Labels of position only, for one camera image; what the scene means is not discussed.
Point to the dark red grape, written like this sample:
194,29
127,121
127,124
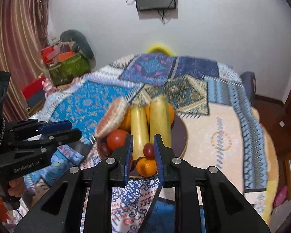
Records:
105,150
148,151

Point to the large orange with sticker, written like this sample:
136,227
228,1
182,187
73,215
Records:
126,123

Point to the green storage box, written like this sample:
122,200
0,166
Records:
64,72

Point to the red tomato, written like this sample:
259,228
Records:
116,139

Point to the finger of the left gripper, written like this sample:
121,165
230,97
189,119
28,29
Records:
56,127
61,138

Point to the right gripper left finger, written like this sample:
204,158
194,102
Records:
80,201

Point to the person's hand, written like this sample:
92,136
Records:
17,187

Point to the small tangerine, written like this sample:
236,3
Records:
146,167

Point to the red gift box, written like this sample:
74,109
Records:
34,92

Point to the striped red curtain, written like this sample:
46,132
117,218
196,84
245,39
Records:
23,34

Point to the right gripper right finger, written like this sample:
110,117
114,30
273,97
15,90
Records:
204,192

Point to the peeled pomelo segment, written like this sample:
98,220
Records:
113,117

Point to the pink plush toy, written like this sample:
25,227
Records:
48,87

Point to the patchwork blue tablecloth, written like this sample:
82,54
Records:
214,123

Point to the yellow curved chair back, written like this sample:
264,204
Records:
159,48

